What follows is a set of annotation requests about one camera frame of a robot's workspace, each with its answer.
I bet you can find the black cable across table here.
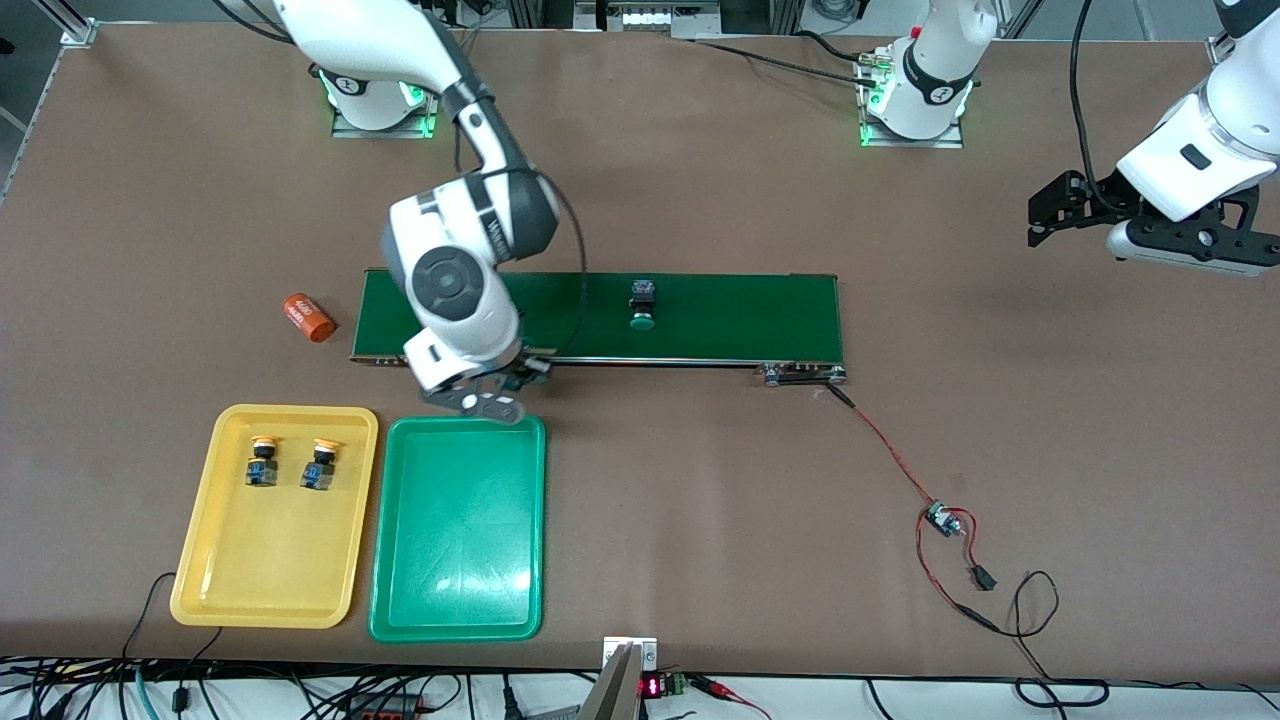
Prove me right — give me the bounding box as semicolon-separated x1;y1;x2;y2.
690;30;886;91

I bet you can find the grey metal camera mount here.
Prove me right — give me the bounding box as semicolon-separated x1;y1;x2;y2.
578;635;661;720

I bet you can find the green conveyor belt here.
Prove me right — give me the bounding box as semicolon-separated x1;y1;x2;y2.
350;268;849;389

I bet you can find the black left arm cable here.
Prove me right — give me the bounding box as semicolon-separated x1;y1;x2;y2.
1068;0;1126;213

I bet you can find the white device in frame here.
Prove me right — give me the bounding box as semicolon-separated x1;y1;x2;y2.
600;0;723;39

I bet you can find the green plastic tray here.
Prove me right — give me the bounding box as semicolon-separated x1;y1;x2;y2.
368;414;548;643

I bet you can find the yellow plastic tray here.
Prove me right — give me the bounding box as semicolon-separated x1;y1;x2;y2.
169;403;380;630

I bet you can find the red black power wire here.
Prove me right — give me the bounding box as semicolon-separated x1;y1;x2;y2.
826;384;1001;633

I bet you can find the red clip lead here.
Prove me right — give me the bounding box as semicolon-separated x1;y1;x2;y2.
695;675;771;720

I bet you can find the aluminium arm base plate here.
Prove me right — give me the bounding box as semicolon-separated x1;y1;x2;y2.
332;30;447;139
858;45;966;149

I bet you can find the thin black looped cable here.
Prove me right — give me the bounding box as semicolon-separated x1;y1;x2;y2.
985;570;1111;709

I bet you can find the orange 4680 cylinder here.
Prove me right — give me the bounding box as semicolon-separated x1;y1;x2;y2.
279;291;337;345

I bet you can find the black power strip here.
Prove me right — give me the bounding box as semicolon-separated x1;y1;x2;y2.
345;690;446;720

